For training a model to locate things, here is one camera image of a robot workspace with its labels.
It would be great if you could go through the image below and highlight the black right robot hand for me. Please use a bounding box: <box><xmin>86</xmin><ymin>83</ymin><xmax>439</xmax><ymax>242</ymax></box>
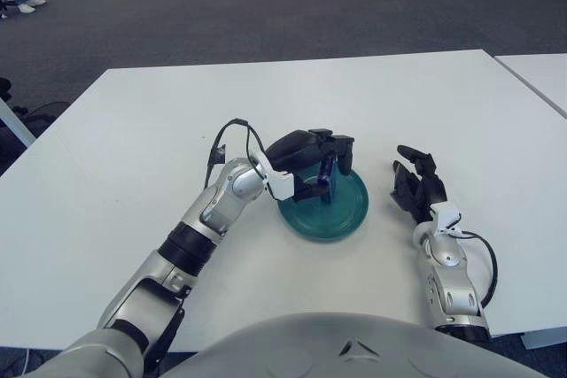
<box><xmin>389</xmin><ymin>144</ymin><xmax>448</xmax><ymax>225</ymax></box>

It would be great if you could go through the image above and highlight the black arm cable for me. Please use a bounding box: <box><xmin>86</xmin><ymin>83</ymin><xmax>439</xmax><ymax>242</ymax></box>
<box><xmin>203</xmin><ymin>118</ymin><xmax>269</xmax><ymax>189</ymax></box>
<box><xmin>457</xmin><ymin>228</ymin><xmax>499</xmax><ymax>309</ymax></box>

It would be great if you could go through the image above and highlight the teal green plate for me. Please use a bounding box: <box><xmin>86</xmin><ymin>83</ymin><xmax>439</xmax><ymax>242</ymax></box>
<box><xmin>276</xmin><ymin>166</ymin><xmax>370</xmax><ymax>244</ymax></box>

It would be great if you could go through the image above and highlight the white table foot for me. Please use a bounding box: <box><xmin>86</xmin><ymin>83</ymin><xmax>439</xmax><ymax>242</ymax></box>
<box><xmin>520</xmin><ymin>330</ymin><xmax>567</xmax><ymax>351</ymax></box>

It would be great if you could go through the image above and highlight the blue purple gum pack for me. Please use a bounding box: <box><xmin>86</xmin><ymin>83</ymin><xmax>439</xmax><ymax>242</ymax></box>
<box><xmin>315</xmin><ymin>154</ymin><xmax>337</xmax><ymax>204</ymax></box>

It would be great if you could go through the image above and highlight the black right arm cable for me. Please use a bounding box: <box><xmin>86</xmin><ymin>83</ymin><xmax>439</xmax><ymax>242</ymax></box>
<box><xmin>457</xmin><ymin>228</ymin><xmax>499</xmax><ymax>309</ymax></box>

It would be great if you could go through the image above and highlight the grey robot torso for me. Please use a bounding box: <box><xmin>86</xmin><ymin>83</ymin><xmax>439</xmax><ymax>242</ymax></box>
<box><xmin>159</xmin><ymin>312</ymin><xmax>538</xmax><ymax>378</ymax></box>

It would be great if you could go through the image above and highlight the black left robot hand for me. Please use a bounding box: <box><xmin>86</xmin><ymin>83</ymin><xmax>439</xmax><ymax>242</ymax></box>
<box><xmin>265</xmin><ymin>128</ymin><xmax>357</xmax><ymax>204</ymax></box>

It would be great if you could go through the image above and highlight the white table leg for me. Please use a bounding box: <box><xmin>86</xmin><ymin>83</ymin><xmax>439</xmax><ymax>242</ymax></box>
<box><xmin>0</xmin><ymin>96</ymin><xmax>38</xmax><ymax>150</ymax></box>

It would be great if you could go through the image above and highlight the white neighbouring table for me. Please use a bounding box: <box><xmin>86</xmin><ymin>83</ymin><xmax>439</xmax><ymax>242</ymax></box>
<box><xmin>493</xmin><ymin>53</ymin><xmax>567</xmax><ymax>120</ymax></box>

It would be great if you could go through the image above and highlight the black office chair base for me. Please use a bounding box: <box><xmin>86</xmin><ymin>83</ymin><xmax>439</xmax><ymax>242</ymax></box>
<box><xmin>12</xmin><ymin>102</ymin><xmax>71</xmax><ymax>132</ymax></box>

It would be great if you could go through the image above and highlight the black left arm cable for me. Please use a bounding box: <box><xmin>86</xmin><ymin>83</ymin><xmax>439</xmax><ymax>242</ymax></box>
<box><xmin>203</xmin><ymin>118</ymin><xmax>269</xmax><ymax>189</ymax></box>

